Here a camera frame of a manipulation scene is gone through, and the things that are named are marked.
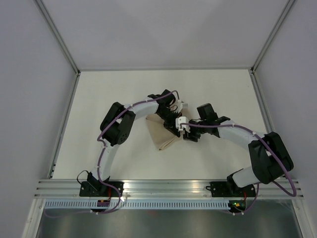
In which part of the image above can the white slotted cable duct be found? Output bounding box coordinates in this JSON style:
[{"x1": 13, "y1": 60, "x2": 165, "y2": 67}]
[{"x1": 45, "y1": 199, "x2": 229, "y2": 210}]

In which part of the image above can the right aluminium frame post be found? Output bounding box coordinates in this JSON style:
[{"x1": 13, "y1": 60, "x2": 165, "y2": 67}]
[{"x1": 249, "y1": 0, "x2": 297, "y2": 74}]

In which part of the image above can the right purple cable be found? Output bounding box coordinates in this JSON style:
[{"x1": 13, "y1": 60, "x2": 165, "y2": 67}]
[{"x1": 182, "y1": 122, "x2": 298, "y2": 197}]

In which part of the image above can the beige cloth napkin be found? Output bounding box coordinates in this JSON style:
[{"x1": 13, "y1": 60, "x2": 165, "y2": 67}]
[{"x1": 146, "y1": 114, "x2": 183, "y2": 151}]

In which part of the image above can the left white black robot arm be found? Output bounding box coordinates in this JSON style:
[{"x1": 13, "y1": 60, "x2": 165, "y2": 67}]
[{"x1": 91, "y1": 89, "x2": 181, "y2": 196}]

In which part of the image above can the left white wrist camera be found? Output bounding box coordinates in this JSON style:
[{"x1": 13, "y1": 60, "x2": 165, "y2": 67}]
[{"x1": 176, "y1": 100, "x2": 188, "y2": 111}]

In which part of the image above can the aluminium mounting rail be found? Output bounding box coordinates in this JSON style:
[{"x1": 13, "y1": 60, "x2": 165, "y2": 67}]
[{"x1": 33, "y1": 179, "x2": 304, "y2": 200}]

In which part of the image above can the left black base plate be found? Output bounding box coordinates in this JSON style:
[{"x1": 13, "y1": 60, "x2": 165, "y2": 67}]
[{"x1": 79, "y1": 181, "x2": 124, "y2": 197}]

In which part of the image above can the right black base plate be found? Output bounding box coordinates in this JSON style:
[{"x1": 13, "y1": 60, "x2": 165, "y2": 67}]
[{"x1": 206, "y1": 181, "x2": 256, "y2": 198}]

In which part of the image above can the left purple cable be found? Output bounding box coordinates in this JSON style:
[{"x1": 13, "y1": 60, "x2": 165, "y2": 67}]
[{"x1": 97, "y1": 89, "x2": 180, "y2": 185}]

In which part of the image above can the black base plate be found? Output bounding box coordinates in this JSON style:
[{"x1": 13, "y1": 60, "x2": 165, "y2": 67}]
[
  {"x1": 206, "y1": 181, "x2": 256, "y2": 198},
  {"x1": 79, "y1": 181, "x2": 124, "y2": 197}
]

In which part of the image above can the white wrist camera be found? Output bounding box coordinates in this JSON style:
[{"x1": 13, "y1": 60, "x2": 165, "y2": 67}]
[
  {"x1": 176, "y1": 100, "x2": 188, "y2": 111},
  {"x1": 175, "y1": 116, "x2": 190, "y2": 136}
]

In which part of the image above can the purple cable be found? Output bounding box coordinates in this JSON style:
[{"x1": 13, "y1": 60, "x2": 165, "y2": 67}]
[
  {"x1": 182, "y1": 122, "x2": 298, "y2": 197},
  {"x1": 97, "y1": 89, "x2": 180, "y2": 185}
]

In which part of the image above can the aluminium frame post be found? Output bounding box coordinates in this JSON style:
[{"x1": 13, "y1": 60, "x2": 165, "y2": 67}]
[
  {"x1": 33, "y1": 0, "x2": 80, "y2": 75},
  {"x1": 249, "y1": 0, "x2": 297, "y2": 74}
]

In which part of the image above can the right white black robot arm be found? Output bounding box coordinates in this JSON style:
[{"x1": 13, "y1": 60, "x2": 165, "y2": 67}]
[{"x1": 183, "y1": 104, "x2": 294, "y2": 196}]

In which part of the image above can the left aluminium frame post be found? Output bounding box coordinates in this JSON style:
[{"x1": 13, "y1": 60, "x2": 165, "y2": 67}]
[{"x1": 33, "y1": 0, "x2": 80, "y2": 75}]

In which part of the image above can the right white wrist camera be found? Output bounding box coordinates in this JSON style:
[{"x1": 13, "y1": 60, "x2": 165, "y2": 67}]
[{"x1": 175, "y1": 116, "x2": 190, "y2": 136}]

